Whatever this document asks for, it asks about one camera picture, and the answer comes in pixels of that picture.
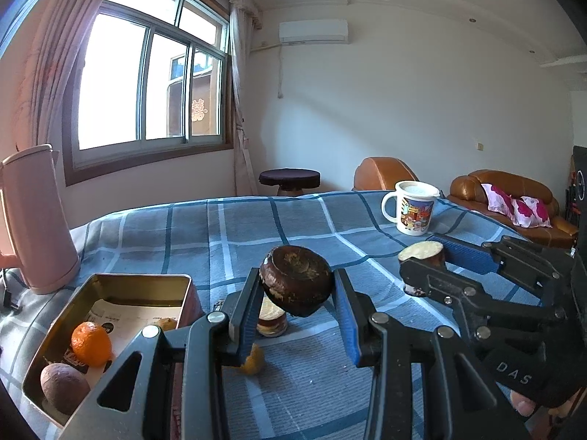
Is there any brown longan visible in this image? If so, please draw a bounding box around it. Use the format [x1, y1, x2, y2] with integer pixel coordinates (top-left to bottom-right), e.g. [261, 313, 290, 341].
[153, 317, 177, 332]
[239, 343, 266, 375]

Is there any large orange tangerine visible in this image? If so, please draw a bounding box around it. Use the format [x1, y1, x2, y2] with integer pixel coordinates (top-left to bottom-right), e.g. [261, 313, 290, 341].
[71, 322, 112, 367]

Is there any purple passion fruit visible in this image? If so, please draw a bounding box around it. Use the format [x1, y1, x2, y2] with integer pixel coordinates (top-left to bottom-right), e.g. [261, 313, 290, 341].
[40, 363, 91, 415]

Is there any cut water chestnut piece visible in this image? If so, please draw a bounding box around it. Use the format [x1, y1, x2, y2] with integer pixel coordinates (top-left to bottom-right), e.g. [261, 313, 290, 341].
[257, 296, 288, 338]

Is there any dark water chestnut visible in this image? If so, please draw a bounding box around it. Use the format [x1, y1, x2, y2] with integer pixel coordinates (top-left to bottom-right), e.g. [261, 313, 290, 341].
[260, 245, 334, 317]

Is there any person's fingertip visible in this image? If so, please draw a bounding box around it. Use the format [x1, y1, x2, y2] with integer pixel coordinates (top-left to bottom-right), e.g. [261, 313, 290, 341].
[509, 391, 536, 417]

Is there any pink floral cushion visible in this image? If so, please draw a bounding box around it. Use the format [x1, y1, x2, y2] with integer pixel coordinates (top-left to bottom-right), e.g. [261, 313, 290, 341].
[482, 184, 551, 228]

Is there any white cartoon mug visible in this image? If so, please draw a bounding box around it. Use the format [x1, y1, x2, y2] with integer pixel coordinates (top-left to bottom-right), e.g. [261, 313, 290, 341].
[381, 181, 441, 237]

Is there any brown leather sofa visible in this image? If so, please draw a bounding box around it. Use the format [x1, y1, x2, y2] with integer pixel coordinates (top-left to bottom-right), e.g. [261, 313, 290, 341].
[449, 169, 578, 249]

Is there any pink metal tin box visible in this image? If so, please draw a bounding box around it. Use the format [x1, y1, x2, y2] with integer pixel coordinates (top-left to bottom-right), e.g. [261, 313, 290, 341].
[23, 273, 203, 428]

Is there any blue plaid tablecloth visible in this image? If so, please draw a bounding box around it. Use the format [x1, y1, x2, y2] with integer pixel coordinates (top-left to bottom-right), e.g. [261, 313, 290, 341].
[0, 188, 551, 440]

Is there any brown leather chair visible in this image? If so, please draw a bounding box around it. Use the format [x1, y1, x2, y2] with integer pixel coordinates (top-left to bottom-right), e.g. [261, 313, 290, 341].
[353, 157, 418, 191]

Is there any dark round stool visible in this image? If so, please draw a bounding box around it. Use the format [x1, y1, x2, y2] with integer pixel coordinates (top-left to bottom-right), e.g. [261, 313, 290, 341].
[259, 168, 321, 197]

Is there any pink electric kettle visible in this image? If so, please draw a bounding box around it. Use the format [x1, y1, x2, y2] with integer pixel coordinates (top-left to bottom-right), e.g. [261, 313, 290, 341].
[1, 144, 80, 295]

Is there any white air conditioner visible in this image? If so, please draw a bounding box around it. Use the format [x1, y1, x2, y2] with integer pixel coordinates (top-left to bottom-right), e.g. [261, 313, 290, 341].
[278, 19, 349, 45]

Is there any pink right curtain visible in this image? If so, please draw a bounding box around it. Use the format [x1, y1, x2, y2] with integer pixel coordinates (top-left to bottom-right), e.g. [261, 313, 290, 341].
[229, 0, 263, 196]

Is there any pink curtain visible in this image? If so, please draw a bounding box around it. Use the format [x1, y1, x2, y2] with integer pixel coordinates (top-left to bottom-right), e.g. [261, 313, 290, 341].
[229, 0, 263, 196]
[11, 0, 102, 151]

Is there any pink left curtain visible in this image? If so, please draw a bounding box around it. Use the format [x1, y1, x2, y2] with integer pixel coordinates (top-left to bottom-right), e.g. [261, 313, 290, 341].
[11, 0, 102, 151]

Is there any black kettle power cable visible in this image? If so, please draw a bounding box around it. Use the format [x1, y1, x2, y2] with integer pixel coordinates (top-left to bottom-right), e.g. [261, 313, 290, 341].
[0, 267, 22, 315]

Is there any window with brown frame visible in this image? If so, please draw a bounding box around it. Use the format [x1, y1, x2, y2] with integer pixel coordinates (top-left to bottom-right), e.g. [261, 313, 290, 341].
[62, 0, 233, 186]

